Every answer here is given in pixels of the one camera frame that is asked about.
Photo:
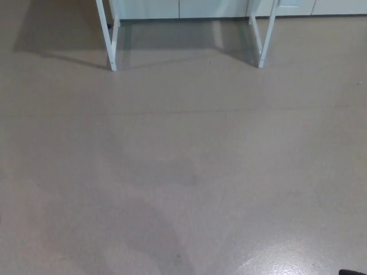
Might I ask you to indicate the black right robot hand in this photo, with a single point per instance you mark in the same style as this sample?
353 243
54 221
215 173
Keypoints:
351 272

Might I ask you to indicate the cream white side cabinet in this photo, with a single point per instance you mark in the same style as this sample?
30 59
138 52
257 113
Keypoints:
338 6

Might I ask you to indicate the white low cabinet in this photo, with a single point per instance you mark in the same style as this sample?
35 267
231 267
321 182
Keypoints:
200 8

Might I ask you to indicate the black rubber door stopper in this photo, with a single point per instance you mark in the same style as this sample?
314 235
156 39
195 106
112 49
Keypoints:
109 25

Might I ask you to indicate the white metal frame desk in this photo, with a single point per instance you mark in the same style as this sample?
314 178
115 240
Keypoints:
113 51

